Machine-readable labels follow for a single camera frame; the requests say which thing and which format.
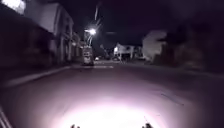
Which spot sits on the white house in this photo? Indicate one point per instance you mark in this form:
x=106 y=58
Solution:
x=124 y=51

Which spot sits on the dark asphalt road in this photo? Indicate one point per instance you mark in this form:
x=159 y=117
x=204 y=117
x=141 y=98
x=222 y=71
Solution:
x=110 y=86

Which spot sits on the parked vehicle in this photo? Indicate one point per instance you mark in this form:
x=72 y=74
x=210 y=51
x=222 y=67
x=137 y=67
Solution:
x=87 y=56

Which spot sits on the street lamp on pole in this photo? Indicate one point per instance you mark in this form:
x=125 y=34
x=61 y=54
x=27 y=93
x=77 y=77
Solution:
x=90 y=33

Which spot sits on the pale gabled building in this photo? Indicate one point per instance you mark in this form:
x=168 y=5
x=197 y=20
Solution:
x=154 y=45

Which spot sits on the row of pale buildings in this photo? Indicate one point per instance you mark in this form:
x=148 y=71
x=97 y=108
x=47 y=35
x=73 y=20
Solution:
x=56 y=30

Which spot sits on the robot's own part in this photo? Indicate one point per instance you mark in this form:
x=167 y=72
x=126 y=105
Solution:
x=147 y=126
x=74 y=126

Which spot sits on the pale kerb strip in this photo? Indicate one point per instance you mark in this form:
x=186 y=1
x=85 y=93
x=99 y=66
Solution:
x=33 y=77

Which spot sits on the dark trees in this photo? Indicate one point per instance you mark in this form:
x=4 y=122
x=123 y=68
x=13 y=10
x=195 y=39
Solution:
x=196 y=36

